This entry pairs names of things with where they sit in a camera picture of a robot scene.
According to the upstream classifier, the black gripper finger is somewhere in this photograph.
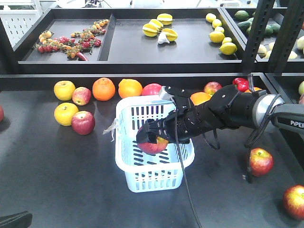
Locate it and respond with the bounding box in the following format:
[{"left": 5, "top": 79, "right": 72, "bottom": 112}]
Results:
[{"left": 0, "top": 211, "right": 33, "bottom": 228}]

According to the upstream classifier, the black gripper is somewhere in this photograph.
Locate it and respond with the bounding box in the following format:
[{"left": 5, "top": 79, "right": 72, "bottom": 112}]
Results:
[{"left": 136, "top": 87, "right": 227, "bottom": 144}]

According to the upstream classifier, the light blue plastic basket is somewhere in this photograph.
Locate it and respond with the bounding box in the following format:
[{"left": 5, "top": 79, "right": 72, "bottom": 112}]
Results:
[{"left": 104, "top": 95, "right": 195, "bottom": 193}]

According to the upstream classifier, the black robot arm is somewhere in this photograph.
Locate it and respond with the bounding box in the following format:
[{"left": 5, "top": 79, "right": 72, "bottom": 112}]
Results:
[{"left": 136, "top": 85, "right": 304, "bottom": 143}]

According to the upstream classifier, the large red apple back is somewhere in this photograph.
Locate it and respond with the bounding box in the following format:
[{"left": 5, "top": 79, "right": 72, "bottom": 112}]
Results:
[{"left": 141, "top": 83, "right": 162, "bottom": 96}]

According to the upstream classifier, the orange back right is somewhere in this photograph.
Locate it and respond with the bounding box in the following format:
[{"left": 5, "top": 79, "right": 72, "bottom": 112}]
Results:
[{"left": 118, "top": 79, "right": 143, "bottom": 98}]

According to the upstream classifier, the black wood display table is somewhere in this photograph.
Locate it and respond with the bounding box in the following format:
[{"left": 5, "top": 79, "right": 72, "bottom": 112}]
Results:
[{"left": 0, "top": 75, "right": 304, "bottom": 228}]

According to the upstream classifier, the orange right middle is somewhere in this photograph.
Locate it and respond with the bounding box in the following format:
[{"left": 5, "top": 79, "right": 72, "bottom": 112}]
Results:
[{"left": 190, "top": 92, "right": 211, "bottom": 105}]

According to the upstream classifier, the orange back left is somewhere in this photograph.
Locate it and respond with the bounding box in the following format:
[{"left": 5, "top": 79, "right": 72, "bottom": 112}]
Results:
[{"left": 92, "top": 77, "right": 116, "bottom": 101}]

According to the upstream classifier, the dark red small apple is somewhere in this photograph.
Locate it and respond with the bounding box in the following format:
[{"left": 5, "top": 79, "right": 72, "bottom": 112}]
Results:
[{"left": 71, "top": 111, "right": 95, "bottom": 135}]

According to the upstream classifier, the pink red small apple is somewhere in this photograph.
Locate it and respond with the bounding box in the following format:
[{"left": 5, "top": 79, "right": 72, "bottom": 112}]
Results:
[{"left": 72, "top": 86, "right": 92, "bottom": 106}]

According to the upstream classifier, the yellow apple back left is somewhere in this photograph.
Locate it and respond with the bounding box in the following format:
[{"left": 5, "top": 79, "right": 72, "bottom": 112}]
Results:
[{"left": 54, "top": 103, "right": 79, "bottom": 126}]

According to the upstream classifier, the yellow apple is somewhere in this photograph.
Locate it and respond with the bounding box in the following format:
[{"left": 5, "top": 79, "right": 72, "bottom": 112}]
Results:
[
  {"left": 54, "top": 103, "right": 79, "bottom": 126},
  {"left": 53, "top": 80, "right": 76, "bottom": 101}
]

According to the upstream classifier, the white garlic bulb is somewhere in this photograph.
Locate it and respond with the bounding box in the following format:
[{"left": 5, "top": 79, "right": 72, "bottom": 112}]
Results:
[{"left": 158, "top": 32, "right": 170, "bottom": 44}]

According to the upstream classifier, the yellow apple far back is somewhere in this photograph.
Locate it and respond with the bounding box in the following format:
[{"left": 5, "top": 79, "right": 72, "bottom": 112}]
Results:
[{"left": 53, "top": 80, "right": 76, "bottom": 101}]

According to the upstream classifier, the raised black tray shelf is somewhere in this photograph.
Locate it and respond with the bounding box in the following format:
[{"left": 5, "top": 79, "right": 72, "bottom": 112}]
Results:
[{"left": 13, "top": 8, "right": 245, "bottom": 74}]

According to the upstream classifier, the red bell pepper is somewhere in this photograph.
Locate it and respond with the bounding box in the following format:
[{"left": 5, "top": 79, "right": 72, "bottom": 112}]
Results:
[{"left": 232, "top": 77, "right": 249, "bottom": 92}]

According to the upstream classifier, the red apple far corner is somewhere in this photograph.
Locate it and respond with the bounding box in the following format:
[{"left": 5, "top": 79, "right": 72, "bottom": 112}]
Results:
[{"left": 0, "top": 106, "right": 4, "bottom": 122}]

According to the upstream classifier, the orange near right edge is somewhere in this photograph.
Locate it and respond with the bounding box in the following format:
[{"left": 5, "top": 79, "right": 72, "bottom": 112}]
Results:
[{"left": 244, "top": 86, "right": 262, "bottom": 94}]

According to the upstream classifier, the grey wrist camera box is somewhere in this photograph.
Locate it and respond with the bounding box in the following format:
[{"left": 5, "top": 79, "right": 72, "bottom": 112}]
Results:
[{"left": 158, "top": 86, "right": 174, "bottom": 101}]

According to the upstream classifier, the black camera cable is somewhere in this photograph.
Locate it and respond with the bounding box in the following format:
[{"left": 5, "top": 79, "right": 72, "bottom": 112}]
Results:
[{"left": 172, "top": 95, "right": 204, "bottom": 228}]

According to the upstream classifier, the black upright rack post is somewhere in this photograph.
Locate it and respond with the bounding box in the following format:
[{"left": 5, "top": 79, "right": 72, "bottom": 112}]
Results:
[{"left": 241, "top": 0, "right": 275, "bottom": 75}]

